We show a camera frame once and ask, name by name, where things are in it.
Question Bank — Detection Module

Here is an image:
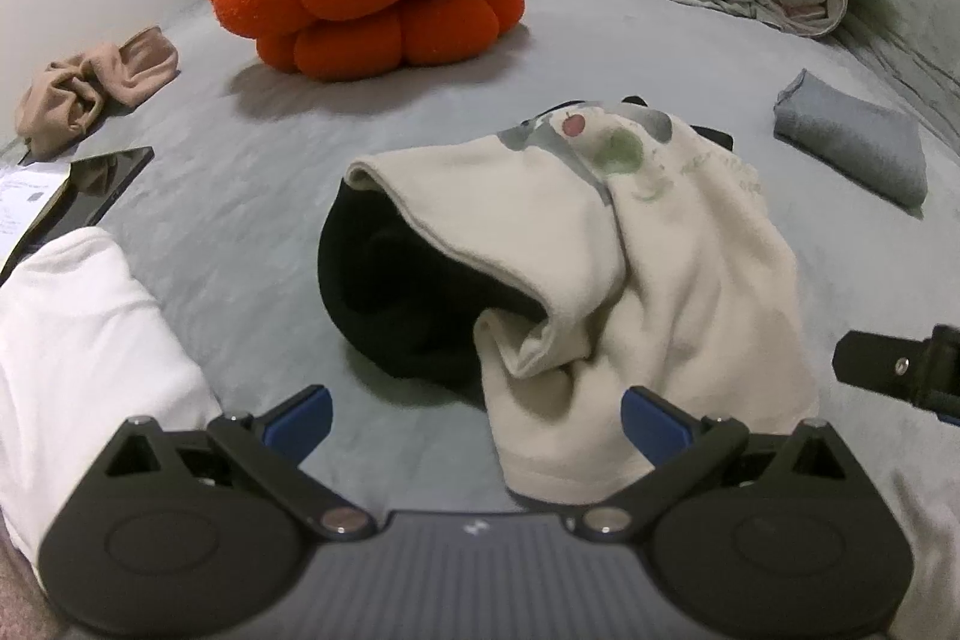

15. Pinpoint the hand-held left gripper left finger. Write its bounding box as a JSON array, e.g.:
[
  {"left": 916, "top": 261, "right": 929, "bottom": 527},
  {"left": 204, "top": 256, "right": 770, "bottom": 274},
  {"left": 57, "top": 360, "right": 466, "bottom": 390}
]
[{"left": 103, "top": 385, "right": 378, "bottom": 541}]

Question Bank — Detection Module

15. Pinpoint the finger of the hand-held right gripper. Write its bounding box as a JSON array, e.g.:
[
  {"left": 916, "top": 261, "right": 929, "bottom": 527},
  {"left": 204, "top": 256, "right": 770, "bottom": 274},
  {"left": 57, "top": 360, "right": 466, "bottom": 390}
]
[{"left": 832, "top": 325, "right": 960, "bottom": 425}]

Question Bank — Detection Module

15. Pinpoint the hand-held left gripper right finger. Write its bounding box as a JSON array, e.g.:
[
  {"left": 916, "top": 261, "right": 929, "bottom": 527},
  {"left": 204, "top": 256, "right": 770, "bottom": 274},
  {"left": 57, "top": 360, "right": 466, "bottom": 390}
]
[{"left": 574, "top": 385, "right": 860, "bottom": 541}]

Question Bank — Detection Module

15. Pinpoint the cream shirt with black sleeves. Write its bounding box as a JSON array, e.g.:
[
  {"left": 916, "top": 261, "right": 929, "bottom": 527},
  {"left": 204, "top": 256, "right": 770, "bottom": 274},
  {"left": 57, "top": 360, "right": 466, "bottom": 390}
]
[{"left": 316, "top": 98, "right": 822, "bottom": 506}]

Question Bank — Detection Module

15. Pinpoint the folded grey sweater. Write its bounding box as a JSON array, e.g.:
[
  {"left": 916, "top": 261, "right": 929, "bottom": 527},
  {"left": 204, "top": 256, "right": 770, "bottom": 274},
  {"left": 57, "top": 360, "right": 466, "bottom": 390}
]
[{"left": 772, "top": 68, "right": 929, "bottom": 208}]

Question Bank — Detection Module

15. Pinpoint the folded white garment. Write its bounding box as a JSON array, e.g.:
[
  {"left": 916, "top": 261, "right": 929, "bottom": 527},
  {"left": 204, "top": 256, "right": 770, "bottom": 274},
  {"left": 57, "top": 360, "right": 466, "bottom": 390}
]
[{"left": 0, "top": 227, "right": 226, "bottom": 566}]

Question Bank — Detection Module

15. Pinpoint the grey quilted headboard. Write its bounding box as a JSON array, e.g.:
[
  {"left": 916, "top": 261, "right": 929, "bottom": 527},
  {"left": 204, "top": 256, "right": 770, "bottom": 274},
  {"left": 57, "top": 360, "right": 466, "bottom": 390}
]
[{"left": 832, "top": 0, "right": 960, "bottom": 154}]

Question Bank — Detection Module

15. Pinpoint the white paper sheet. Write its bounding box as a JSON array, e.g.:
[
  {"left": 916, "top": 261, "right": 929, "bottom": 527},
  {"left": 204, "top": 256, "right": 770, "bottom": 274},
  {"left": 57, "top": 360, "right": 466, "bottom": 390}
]
[{"left": 0, "top": 164, "right": 72, "bottom": 259}]

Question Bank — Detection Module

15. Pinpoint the crumpled beige cloth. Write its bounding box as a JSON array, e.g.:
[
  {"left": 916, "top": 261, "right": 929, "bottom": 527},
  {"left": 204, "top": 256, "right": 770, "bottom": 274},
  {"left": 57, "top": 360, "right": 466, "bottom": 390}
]
[{"left": 15, "top": 25, "right": 181, "bottom": 161}]

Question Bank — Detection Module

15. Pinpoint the small orange pumpkin cushion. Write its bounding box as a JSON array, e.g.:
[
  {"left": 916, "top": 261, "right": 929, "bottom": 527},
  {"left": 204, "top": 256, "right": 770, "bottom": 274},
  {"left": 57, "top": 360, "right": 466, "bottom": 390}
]
[{"left": 255, "top": 0, "right": 526, "bottom": 82}]

